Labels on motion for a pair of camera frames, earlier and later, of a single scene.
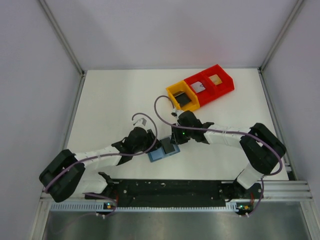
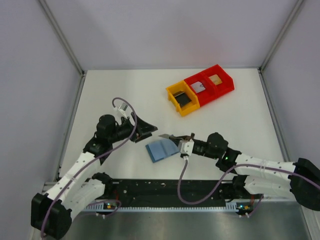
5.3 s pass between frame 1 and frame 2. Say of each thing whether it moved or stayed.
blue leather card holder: stayed
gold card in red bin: stayed
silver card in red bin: stayed
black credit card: moved
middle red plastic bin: stayed
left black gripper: moved
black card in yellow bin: stayed
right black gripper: moved
